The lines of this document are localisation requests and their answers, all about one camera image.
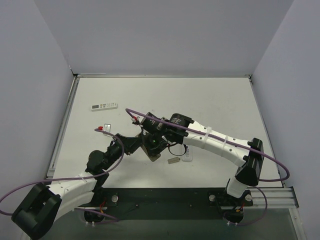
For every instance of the grey remote battery cover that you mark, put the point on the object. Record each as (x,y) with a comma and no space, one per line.
(173,160)

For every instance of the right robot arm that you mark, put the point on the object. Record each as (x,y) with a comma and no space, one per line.
(183,130)

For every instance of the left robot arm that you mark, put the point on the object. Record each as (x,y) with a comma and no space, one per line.
(44,204)

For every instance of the aluminium frame rail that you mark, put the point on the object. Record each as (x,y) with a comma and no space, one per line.
(274,197)

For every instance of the white remote with display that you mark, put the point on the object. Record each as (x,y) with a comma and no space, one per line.
(104,106)

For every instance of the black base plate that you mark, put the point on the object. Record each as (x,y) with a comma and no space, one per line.
(146,211)

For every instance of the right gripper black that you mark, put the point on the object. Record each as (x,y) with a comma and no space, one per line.
(152,146)

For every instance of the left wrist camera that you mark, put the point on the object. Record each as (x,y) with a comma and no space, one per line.
(104,129)

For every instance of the white remote being loaded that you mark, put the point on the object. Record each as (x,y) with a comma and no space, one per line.
(188,155)

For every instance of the grey beige remote control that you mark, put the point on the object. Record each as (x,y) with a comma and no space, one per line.
(149,147)

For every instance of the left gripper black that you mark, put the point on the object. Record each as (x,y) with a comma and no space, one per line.
(128,141)

